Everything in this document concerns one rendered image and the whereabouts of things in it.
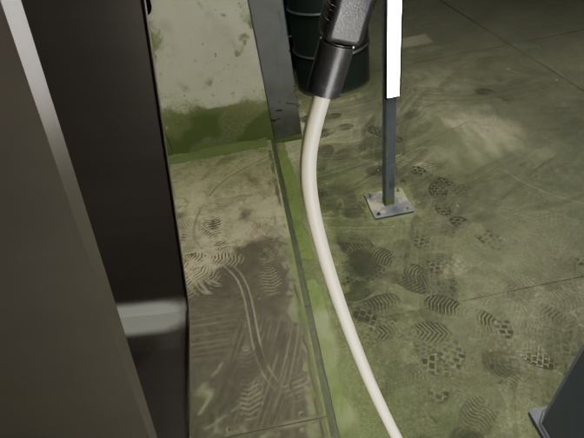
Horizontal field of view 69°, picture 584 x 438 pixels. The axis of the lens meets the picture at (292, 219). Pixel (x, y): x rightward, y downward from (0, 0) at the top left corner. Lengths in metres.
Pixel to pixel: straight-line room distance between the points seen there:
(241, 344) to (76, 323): 1.35
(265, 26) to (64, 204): 2.27
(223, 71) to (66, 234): 2.31
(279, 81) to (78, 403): 2.32
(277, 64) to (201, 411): 1.84
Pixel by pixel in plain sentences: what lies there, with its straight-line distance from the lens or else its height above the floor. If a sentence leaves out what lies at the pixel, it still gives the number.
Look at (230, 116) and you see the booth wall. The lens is 2.70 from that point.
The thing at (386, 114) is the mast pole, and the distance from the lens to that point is 1.92.
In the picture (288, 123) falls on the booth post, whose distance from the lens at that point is 2.76.
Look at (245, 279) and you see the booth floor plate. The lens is 1.91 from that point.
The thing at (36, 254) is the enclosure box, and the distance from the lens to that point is 0.34.
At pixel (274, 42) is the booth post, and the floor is 0.64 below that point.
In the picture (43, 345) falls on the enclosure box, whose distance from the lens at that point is 0.42.
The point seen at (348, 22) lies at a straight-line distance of 0.36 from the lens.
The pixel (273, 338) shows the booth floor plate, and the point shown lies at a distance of 1.70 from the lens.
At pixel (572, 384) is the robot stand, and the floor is 0.31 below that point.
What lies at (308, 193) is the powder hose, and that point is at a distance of 0.43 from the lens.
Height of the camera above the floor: 1.45
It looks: 41 degrees down
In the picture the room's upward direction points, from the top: 11 degrees counter-clockwise
